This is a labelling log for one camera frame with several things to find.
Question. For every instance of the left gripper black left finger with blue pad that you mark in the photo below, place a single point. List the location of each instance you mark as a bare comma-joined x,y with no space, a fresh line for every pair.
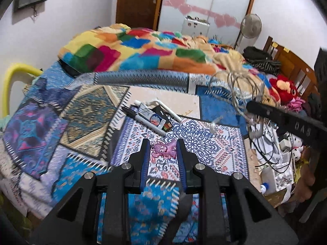
140,166

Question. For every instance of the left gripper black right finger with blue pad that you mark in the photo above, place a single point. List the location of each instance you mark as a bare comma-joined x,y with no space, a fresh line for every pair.
186,161

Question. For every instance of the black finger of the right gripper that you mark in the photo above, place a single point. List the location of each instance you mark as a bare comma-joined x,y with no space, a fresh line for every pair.
265,111

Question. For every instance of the black marker pen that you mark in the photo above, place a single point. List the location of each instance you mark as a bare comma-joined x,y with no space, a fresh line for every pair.
130,113

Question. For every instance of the pink octopus toy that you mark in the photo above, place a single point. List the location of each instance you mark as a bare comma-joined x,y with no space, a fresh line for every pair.
165,150

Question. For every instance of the red plush toy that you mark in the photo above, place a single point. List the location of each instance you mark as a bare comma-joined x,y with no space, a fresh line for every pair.
285,88

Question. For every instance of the clear plastic syringe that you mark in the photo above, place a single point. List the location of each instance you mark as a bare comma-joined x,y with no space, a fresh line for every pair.
213,125

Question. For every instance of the wooden headboard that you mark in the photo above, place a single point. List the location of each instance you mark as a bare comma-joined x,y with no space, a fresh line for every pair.
294,68

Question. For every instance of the black striped clothing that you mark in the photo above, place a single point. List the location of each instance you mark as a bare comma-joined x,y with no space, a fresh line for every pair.
261,60

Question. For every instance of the white bottle blue cap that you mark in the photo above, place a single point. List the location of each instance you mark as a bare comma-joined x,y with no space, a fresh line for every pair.
269,183

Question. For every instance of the blue patchwork bed sheet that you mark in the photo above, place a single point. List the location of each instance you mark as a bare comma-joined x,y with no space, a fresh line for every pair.
66,127

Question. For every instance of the white standing fan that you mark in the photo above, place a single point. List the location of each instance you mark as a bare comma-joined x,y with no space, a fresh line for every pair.
251,27

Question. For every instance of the colourful patch blanket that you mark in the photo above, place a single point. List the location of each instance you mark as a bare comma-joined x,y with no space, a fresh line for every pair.
119,47

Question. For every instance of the white box on wardrobe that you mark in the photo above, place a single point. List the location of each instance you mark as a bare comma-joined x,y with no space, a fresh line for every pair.
195,27

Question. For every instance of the white wardrobe with pink hearts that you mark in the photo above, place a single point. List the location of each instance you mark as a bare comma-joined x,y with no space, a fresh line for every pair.
224,17

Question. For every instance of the brown wooden door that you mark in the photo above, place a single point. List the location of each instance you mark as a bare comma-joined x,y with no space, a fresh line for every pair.
138,13

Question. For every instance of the yellow foam bed rail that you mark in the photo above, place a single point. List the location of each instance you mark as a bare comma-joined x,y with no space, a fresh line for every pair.
14,81

